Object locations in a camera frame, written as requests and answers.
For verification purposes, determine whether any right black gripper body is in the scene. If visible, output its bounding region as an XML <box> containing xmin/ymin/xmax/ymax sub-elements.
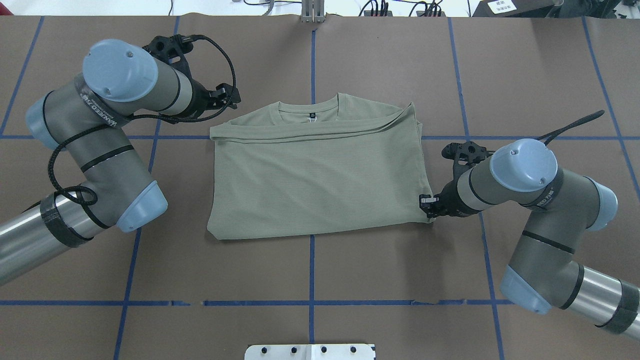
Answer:
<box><xmin>432</xmin><ymin>181</ymin><xmax>471</xmax><ymax>218</ymax></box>

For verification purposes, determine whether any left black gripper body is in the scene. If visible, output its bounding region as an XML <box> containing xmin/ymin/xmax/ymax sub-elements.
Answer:
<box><xmin>186</xmin><ymin>80</ymin><xmax>221</xmax><ymax>119</ymax></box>

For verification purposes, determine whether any blue tape line crosswise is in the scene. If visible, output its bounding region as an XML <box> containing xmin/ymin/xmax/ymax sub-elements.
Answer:
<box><xmin>0</xmin><ymin>299</ymin><xmax>514</xmax><ymax>306</ymax></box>

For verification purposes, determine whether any aluminium frame post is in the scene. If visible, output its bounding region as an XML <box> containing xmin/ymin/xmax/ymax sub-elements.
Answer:
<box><xmin>300</xmin><ymin>0</ymin><xmax>326</xmax><ymax>24</ymax></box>

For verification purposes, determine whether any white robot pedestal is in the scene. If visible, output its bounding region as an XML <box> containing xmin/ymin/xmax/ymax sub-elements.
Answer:
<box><xmin>244</xmin><ymin>342</ymin><xmax>377</xmax><ymax>360</ymax></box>

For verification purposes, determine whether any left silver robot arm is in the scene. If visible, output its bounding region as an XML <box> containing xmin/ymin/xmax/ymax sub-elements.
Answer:
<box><xmin>0</xmin><ymin>34</ymin><xmax>241</xmax><ymax>285</ymax></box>

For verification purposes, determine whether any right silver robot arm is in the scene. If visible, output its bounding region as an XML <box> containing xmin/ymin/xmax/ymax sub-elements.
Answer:
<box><xmin>419</xmin><ymin>138</ymin><xmax>639</xmax><ymax>340</ymax></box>

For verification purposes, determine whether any light green long-sleeve shirt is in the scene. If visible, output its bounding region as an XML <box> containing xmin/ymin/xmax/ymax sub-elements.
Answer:
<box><xmin>206</xmin><ymin>93</ymin><xmax>432</xmax><ymax>240</ymax></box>

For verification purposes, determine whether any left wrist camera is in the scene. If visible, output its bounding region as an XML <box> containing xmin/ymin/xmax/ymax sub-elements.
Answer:
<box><xmin>142</xmin><ymin>34</ymin><xmax>195</xmax><ymax>73</ymax></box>

